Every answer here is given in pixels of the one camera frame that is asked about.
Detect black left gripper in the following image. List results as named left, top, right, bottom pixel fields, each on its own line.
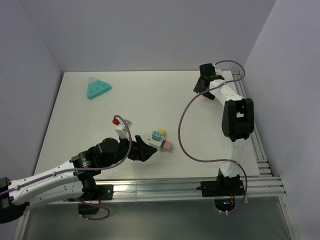
left=102, top=131, right=157, bottom=169

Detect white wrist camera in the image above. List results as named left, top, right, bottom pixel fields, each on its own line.
left=211, top=67, right=225, bottom=80
left=112, top=118, right=129, bottom=140

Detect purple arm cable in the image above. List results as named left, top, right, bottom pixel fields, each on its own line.
left=0, top=114, right=133, bottom=221
left=178, top=59, right=249, bottom=215

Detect teal triangular sheet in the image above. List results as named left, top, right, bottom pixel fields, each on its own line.
left=86, top=77, right=112, bottom=100

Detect teal USB charger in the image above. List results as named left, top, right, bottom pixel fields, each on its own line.
left=151, top=130, right=162, bottom=141

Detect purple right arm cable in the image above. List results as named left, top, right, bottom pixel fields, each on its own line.
left=178, top=59, right=249, bottom=215

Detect aluminium table frame rail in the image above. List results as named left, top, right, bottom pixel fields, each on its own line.
left=14, top=70, right=300, bottom=240

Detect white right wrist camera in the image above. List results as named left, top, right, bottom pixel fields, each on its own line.
left=211, top=67, right=225, bottom=80

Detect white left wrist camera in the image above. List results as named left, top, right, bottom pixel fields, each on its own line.
left=112, top=118, right=129, bottom=140

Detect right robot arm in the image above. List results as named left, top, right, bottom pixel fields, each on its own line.
left=193, top=63, right=255, bottom=197

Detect white cube socket adapter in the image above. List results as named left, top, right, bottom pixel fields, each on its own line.
left=147, top=136, right=165, bottom=151

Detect yellow two-port USB charger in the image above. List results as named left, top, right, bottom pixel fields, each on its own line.
left=157, top=128, right=166, bottom=137

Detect brown cube charger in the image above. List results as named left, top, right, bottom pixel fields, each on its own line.
left=160, top=140, right=172, bottom=151

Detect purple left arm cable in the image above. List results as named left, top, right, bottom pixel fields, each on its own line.
left=0, top=114, right=133, bottom=221

